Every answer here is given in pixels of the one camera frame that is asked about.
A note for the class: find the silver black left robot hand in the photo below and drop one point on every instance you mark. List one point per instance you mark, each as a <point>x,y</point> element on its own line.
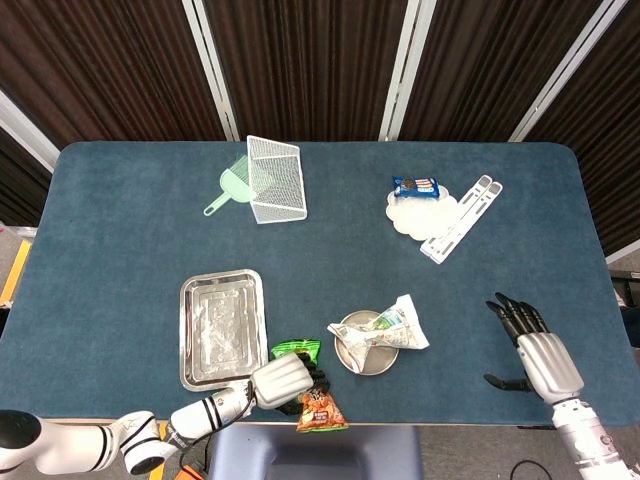
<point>280,382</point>

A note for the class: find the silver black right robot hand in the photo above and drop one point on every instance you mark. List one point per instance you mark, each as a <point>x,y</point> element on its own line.
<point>547,362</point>

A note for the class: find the orange green snack bag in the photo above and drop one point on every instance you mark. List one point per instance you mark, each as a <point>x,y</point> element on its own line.
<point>320,412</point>

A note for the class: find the white snack bag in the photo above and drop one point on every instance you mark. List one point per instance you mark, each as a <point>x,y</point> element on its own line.
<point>395,330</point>

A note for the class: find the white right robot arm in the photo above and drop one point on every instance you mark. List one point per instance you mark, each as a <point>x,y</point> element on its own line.
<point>590,440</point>

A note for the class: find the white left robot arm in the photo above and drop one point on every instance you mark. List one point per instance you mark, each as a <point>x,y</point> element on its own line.
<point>75,442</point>

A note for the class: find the rectangular steel tray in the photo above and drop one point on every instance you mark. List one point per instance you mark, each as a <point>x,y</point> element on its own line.
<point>222,330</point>

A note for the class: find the grey robot torso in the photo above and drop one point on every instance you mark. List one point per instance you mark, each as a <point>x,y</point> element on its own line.
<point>315,452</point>

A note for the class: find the black equipment beside table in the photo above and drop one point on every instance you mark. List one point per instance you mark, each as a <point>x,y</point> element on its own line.
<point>627,310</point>

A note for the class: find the round steel plate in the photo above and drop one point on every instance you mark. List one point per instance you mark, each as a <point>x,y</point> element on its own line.
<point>382,361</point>

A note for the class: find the orange object on floor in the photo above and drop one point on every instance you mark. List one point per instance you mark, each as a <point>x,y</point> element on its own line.
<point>191,472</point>

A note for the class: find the blue felt table cover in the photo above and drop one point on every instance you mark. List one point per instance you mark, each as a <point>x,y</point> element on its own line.
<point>325,250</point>

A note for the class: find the white folding laptop stand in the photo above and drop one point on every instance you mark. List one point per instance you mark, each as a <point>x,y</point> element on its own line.
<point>477,200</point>

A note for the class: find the white cloud-shaped tray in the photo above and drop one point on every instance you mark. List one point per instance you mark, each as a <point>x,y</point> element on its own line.
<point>420,217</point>

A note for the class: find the light green plastic dustpan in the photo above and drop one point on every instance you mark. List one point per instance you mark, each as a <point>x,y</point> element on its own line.
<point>235,187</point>

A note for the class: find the blue cookie packet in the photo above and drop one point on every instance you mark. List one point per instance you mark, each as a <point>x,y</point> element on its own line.
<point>417,186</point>

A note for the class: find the brown white-framed screen panel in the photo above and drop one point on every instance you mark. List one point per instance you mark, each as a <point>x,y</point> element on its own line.
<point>15,175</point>
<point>605,125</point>
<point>100,65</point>
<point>310,65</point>
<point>490,65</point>

